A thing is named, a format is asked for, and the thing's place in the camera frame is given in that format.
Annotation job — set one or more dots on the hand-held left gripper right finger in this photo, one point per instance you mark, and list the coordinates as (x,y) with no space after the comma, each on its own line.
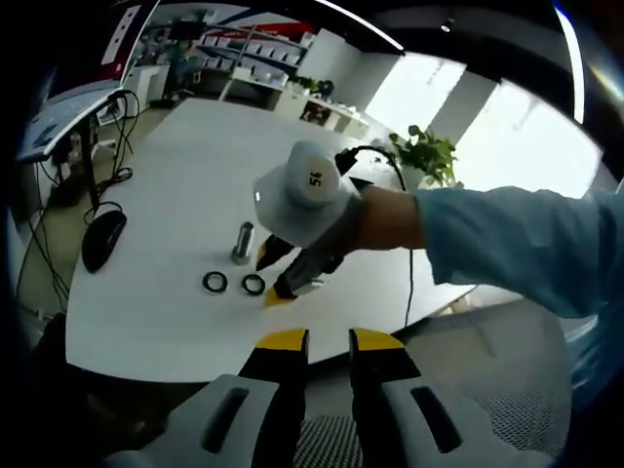
(380,385)

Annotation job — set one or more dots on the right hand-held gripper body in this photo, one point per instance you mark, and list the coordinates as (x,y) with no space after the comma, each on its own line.
(302,214)

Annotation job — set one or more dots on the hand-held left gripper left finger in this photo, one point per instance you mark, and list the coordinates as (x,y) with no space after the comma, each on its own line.
(275,390)

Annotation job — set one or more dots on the large metal threaded stud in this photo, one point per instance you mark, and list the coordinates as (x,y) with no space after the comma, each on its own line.
(244,241)

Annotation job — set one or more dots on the large black washer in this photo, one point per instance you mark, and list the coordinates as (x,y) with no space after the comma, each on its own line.
(206,283)
(245,284)

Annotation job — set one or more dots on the person's right hand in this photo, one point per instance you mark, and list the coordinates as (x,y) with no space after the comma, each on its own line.
(385,219)

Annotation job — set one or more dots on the low white shelf unit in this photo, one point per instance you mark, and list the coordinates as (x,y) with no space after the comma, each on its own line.
(336,114)

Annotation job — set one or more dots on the white plant pot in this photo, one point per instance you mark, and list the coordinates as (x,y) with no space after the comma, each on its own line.
(412,179)

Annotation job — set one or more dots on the green potted plant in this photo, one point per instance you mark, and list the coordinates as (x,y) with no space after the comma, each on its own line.
(431,151)

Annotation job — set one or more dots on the blue storage shelving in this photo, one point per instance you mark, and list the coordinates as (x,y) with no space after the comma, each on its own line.
(253,53)

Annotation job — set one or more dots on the black computer mouse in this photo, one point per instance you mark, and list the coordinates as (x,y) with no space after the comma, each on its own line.
(102,241)

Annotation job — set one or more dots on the white cabinet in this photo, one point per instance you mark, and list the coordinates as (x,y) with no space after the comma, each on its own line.
(151,85)

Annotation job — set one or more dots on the straight ceiling light strip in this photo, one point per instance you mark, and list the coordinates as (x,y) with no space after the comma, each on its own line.
(365,24)

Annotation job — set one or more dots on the person's light blue shirt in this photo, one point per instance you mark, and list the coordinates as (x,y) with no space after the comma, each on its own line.
(595,356)

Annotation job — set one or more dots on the side desk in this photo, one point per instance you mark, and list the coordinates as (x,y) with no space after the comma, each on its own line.
(68,112)

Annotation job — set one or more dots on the red and white banner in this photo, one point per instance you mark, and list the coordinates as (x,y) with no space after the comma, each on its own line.
(122,39)

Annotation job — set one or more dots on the curved ceiling light strip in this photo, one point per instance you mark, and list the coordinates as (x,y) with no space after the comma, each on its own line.
(575,63)

